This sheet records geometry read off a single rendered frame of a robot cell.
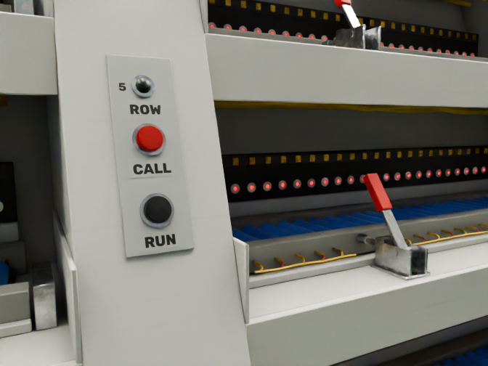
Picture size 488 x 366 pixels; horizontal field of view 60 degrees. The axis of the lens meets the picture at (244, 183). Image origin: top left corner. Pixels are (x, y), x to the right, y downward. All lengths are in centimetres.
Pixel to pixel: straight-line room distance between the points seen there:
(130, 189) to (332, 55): 20
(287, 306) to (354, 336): 6
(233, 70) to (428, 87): 20
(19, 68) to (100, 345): 16
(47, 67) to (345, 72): 22
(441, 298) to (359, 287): 8
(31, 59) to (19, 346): 16
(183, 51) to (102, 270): 15
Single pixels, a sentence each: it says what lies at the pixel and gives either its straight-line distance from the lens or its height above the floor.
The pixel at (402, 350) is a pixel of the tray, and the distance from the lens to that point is 59.
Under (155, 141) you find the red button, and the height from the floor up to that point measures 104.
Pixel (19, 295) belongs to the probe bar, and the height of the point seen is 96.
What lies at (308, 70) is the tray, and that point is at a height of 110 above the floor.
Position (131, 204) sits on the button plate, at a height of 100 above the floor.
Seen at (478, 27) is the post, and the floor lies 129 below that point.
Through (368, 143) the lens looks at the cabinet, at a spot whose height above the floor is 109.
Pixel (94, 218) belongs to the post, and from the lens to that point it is 25.
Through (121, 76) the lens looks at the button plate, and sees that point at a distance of 27.
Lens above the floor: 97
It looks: 9 degrees up
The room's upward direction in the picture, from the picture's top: 8 degrees counter-clockwise
